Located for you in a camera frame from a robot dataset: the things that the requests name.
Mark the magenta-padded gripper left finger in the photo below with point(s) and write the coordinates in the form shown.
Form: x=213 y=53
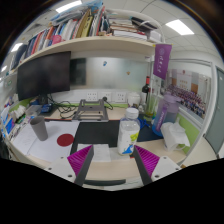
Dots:
x=60 y=166

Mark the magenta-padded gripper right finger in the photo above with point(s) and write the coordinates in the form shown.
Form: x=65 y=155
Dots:
x=165 y=165

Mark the clear plastic drink bottle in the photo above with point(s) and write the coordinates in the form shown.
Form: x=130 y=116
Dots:
x=128 y=133

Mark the translucent purple water jug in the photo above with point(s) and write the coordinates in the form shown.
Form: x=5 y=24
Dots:
x=165 y=115

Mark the flat round red coaster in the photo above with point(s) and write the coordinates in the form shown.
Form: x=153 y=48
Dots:
x=65 y=140

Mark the grey ribbed cup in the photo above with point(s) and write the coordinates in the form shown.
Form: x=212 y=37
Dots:
x=40 y=128

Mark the handwritten white paper sheet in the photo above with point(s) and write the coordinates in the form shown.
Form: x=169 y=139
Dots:
x=23 y=140

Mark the black desk mat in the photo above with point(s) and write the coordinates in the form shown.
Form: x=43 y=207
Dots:
x=96 y=133

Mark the small blue box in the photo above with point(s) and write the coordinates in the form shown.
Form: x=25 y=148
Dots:
x=46 y=108

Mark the clear plastic box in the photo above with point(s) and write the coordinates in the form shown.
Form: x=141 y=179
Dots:
x=33 y=110

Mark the grey metal laptop stand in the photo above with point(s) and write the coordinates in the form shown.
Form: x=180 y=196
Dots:
x=90 y=111

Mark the blue printed booklet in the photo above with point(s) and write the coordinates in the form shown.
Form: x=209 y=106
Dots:
x=9 y=126

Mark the white tissue pack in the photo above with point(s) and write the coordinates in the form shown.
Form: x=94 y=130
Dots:
x=18 y=112

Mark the grey door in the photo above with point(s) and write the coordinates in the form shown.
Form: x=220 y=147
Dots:
x=216 y=113

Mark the white round jar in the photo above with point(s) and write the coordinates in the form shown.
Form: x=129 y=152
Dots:
x=134 y=99

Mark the framed group photo poster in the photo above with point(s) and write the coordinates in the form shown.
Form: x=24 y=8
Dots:
x=190 y=93

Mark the dark wine bottle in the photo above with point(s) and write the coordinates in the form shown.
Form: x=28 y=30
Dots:
x=145 y=90

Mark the black computer monitor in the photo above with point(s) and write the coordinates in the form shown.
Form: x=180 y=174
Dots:
x=43 y=76

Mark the purple hanging pennant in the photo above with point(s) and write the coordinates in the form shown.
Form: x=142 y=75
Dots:
x=162 y=60

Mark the wooden shelf with books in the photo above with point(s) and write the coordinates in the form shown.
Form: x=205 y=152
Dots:
x=83 y=30

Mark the white wall socket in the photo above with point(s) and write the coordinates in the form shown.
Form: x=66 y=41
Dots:
x=120 y=97
x=92 y=96
x=106 y=96

